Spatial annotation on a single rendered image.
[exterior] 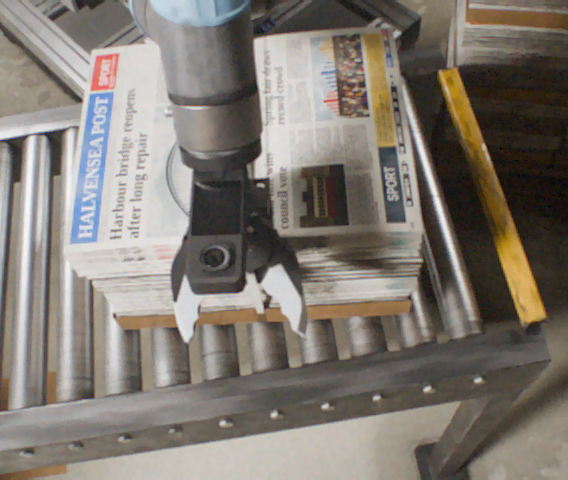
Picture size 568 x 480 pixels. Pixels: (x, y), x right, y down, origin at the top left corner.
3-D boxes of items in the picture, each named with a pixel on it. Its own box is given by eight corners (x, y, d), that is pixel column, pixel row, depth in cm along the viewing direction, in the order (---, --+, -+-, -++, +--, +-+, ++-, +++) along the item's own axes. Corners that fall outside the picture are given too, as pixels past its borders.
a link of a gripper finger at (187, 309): (196, 313, 71) (225, 244, 67) (188, 350, 66) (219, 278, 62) (168, 304, 71) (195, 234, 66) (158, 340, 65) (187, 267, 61)
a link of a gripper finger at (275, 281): (326, 295, 70) (280, 228, 66) (329, 331, 65) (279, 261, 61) (300, 307, 71) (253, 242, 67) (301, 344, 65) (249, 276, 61)
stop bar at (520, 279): (456, 74, 106) (458, 65, 104) (547, 326, 85) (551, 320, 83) (436, 77, 106) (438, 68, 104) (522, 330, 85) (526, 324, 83)
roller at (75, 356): (97, 138, 112) (87, 119, 107) (100, 416, 89) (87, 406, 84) (68, 143, 112) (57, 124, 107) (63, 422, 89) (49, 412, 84)
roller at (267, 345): (251, 112, 112) (247, 92, 107) (293, 386, 89) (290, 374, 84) (221, 117, 112) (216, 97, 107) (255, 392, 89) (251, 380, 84)
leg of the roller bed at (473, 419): (450, 451, 155) (517, 353, 96) (456, 476, 152) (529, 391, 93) (426, 455, 155) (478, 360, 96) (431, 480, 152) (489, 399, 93)
